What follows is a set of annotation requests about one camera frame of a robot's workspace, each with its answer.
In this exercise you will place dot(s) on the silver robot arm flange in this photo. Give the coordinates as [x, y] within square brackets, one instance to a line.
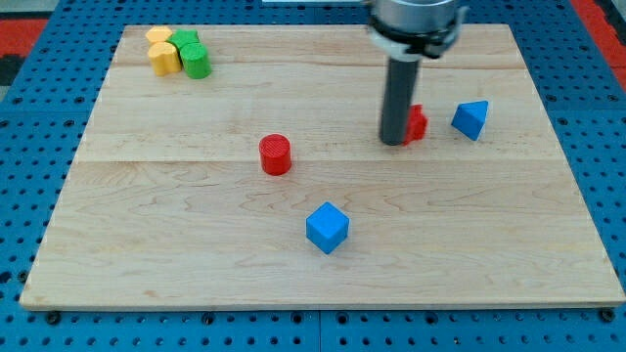
[409, 30]

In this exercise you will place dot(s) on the red star block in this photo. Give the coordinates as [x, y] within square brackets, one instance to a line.
[416, 125]

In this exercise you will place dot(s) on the green star block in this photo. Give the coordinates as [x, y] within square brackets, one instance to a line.
[182, 37]

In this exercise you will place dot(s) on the light wooden board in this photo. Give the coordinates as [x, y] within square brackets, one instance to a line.
[166, 206]

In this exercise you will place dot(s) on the red cylinder block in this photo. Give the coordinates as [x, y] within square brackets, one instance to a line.
[275, 154]

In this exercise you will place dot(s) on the blue cube block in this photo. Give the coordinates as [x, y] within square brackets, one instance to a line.
[327, 227]

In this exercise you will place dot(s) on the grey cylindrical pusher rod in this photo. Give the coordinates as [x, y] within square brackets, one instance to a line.
[399, 88]

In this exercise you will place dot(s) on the blue triangular prism block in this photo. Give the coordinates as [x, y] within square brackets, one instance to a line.
[470, 118]

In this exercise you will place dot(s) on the green cylinder block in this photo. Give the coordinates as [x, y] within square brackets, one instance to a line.
[196, 61]

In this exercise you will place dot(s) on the yellow hexagon block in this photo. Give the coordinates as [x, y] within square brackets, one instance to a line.
[158, 33]

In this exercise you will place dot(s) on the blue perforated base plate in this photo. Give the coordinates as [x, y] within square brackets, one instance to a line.
[47, 106]

